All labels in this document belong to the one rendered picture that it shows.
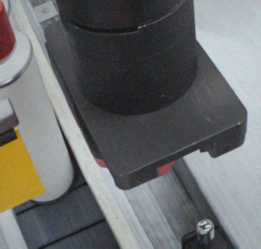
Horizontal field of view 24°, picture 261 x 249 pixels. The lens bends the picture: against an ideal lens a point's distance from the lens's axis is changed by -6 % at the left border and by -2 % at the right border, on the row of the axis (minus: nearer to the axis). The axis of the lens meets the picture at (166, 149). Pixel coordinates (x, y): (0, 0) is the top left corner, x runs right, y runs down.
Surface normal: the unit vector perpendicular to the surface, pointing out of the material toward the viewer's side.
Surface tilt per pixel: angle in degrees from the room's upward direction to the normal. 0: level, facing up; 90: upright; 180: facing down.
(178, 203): 0
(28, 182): 90
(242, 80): 0
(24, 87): 90
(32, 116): 90
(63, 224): 0
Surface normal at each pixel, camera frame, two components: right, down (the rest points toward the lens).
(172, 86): 0.62, 0.64
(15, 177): 0.43, 0.74
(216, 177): -0.07, -0.54
